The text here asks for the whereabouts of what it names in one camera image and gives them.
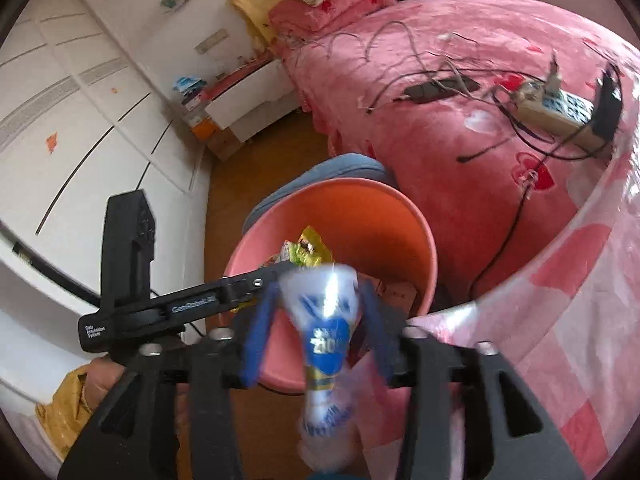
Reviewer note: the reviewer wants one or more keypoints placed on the white power strip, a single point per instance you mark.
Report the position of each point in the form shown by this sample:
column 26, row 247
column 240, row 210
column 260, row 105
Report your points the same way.
column 557, row 114

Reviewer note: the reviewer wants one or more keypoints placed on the pink bed blanket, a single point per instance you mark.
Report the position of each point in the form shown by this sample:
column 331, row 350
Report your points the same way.
column 493, row 197

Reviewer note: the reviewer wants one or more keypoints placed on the folded pink blanket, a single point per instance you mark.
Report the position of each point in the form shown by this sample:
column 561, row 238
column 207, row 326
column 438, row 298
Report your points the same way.
column 330, row 5

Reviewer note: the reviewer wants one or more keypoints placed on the pink plastic trash bucket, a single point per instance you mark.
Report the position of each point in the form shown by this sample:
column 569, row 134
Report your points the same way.
column 367, row 225

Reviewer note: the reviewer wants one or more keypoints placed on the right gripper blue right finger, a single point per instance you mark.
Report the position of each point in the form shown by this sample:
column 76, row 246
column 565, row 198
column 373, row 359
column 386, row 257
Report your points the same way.
column 381, row 324

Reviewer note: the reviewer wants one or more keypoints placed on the red white checkered plastic tablecloth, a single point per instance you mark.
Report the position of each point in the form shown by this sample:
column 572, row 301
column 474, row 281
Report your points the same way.
column 569, row 320

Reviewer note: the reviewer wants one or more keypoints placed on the white wardrobe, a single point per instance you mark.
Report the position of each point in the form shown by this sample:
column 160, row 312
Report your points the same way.
column 79, row 124

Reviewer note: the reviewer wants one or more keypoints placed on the white blue plastic wrapper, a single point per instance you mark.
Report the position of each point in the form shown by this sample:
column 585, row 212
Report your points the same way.
column 323, row 305

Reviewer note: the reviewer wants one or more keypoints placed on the person's left hand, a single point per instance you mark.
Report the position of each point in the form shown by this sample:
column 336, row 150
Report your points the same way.
column 102, row 375

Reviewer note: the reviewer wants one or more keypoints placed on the black power adapter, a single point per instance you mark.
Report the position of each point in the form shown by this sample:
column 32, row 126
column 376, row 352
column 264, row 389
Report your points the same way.
column 608, row 104

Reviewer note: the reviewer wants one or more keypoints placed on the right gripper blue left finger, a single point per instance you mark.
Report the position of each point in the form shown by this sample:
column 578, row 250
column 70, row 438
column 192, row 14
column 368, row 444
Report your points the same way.
column 257, row 336

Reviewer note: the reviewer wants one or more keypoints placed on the white nightstand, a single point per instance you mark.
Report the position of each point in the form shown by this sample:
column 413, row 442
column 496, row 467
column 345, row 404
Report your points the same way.
column 228, row 114

